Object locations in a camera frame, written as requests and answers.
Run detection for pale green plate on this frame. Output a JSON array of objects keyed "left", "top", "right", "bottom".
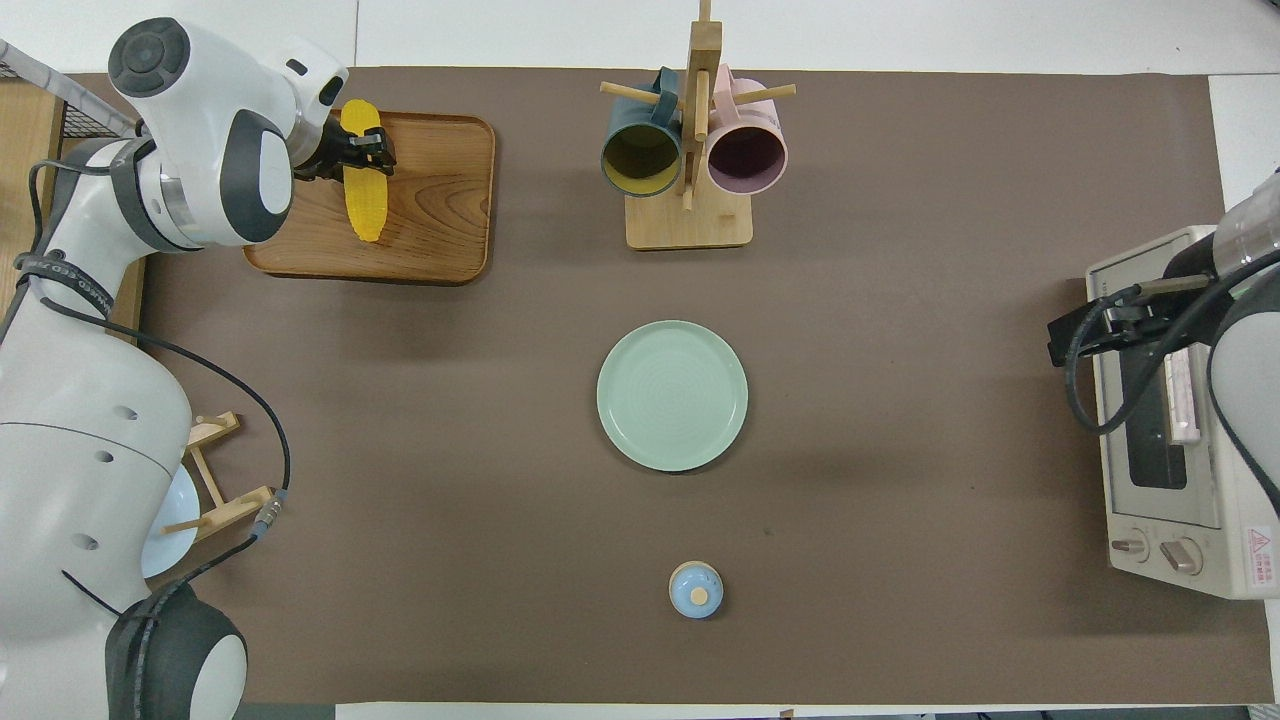
[{"left": 596, "top": 320, "right": 749, "bottom": 473}]

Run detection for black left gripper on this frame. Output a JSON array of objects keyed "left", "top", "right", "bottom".
[{"left": 293, "top": 112, "right": 398, "bottom": 183}]

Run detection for white toaster oven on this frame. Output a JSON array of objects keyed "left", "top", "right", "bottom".
[{"left": 1085, "top": 225, "right": 1280, "bottom": 601}]

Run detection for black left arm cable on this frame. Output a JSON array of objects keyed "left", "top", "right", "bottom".
[{"left": 15, "top": 140, "right": 293, "bottom": 611}]

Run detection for wooden plate rack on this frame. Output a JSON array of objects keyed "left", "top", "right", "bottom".
[{"left": 160, "top": 410, "right": 277, "bottom": 546}]

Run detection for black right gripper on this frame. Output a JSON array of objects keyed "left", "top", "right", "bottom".
[{"left": 1048, "top": 235, "right": 1243, "bottom": 366}]

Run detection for pink mug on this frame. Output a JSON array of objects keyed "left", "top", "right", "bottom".
[{"left": 705, "top": 65, "right": 789, "bottom": 196}]

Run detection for light blue plate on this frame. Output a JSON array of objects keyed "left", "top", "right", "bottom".
[{"left": 140, "top": 462, "right": 200, "bottom": 579}]

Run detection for brown table mat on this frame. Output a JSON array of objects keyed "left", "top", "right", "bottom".
[{"left": 60, "top": 68, "right": 1280, "bottom": 706}]

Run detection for dark blue mug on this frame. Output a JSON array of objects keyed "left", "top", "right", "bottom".
[{"left": 600, "top": 68, "right": 686, "bottom": 199}]

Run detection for yellow corn cob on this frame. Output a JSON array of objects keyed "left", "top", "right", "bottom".
[{"left": 340, "top": 98, "right": 391, "bottom": 243}]

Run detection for wooden mug rack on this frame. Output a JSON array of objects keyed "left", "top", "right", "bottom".
[{"left": 598, "top": 0, "right": 798, "bottom": 251}]

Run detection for wooden serving tray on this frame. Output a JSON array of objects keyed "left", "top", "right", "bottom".
[{"left": 243, "top": 108, "right": 497, "bottom": 288}]

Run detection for wooden shelf wire basket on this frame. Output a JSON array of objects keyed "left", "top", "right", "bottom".
[{"left": 0, "top": 40, "right": 151, "bottom": 346}]

